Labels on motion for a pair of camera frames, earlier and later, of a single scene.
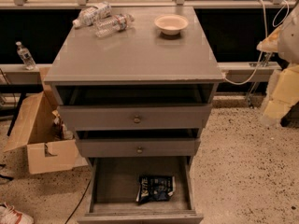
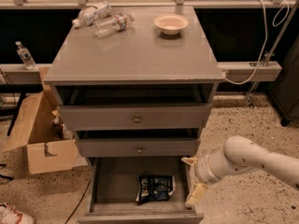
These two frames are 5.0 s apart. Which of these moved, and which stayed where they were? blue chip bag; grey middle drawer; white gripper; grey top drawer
Moved: white gripper
Stayed: grey middle drawer; grey top drawer; blue chip bag
